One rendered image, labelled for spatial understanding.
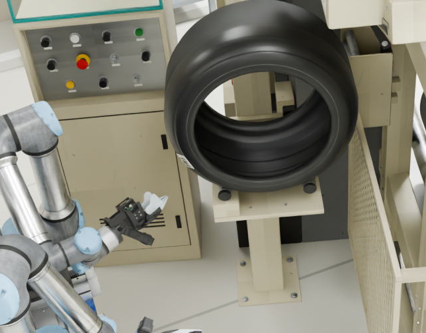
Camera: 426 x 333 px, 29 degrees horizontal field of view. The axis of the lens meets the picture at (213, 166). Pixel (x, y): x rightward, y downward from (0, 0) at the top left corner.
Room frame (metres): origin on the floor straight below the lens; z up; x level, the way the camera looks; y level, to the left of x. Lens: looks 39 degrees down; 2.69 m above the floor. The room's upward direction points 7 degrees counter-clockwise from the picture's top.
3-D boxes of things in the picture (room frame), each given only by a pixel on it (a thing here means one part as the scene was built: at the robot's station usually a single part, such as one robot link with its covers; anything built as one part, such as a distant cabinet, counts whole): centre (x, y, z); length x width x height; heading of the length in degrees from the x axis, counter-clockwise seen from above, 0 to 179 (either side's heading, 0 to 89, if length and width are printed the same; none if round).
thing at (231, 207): (2.20, -0.04, 0.84); 0.36 x 0.09 x 0.06; 176
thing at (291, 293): (2.45, -0.17, 0.01); 0.27 x 0.27 x 0.02; 86
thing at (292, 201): (2.19, -0.18, 0.80); 0.37 x 0.36 x 0.02; 86
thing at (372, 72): (2.38, -0.57, 1.05); 0.20 x 0.15 x 0.30; 176
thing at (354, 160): (1.94, -0.49, 0.65); 0.90 x 0.02 x 0.70; 176
